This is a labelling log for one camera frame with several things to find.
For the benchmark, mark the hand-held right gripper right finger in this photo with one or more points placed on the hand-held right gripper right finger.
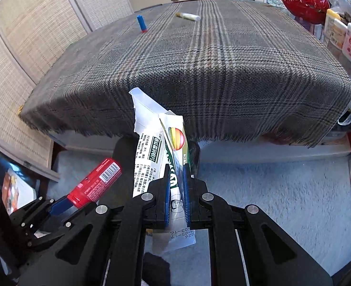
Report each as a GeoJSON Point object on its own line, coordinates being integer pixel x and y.
{"type": "Point", "coordinates": [186, 196]}

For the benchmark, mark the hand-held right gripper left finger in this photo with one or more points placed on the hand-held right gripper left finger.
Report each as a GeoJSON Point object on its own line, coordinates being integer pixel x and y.
{"type": "Point", "coordinates": [166, 205]}

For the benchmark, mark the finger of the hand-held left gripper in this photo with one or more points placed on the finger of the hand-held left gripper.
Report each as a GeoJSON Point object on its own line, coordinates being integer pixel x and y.
{"type": "Point", "coordinates": [65, 225]}
{"type": "Point", "coordinates": [60, 207]}

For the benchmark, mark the red tube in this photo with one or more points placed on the red tube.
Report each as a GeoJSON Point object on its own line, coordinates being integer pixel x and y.
{"type": "Point", "coordinates": [96, 181]}

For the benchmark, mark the white green medicine packet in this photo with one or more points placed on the white green medicine packet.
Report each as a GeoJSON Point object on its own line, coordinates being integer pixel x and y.
{"type": "Point", "coordinates": [151, 161]}

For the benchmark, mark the colourful printed bag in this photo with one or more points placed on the colourful printed bag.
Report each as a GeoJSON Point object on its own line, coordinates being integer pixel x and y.
{"type": "Point", "coordinates": [15, 187]}

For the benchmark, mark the light blue fluffy rug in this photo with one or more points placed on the light blue fluffy rug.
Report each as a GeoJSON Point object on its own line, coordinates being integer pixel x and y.
{"type": "Point", "coordinates": [267, 190]}

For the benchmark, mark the grey plaid tablecloth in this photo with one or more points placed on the grey plaid tablecloth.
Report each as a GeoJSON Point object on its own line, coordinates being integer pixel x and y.
{"type": "Point", "coordinates": [193, 71]}

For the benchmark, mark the beige woven panel doors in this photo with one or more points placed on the beige woven panel doors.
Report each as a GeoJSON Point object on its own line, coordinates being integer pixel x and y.
{"type": "Point", "coordinates": [29, 50]}

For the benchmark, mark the blue capped tube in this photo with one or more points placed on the blue capped tube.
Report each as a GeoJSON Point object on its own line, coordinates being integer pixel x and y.
{"type": "Point", "coordinates": [141, 23]}

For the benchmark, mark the yellow white tube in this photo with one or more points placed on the yellow white tube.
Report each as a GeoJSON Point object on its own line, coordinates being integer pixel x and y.
{"type": "Point", "coordinates": [188, 16]}

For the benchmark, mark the white plastic bag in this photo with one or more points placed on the white plastic bag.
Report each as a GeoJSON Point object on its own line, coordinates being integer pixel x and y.
{"type": "Point", "coordinates": [350, 111]}

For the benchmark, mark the cream bottle yellow cap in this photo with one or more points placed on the cream bottle yellow cap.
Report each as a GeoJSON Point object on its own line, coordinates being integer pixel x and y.
{"type": "Point", "coordinates": [332, 25]}

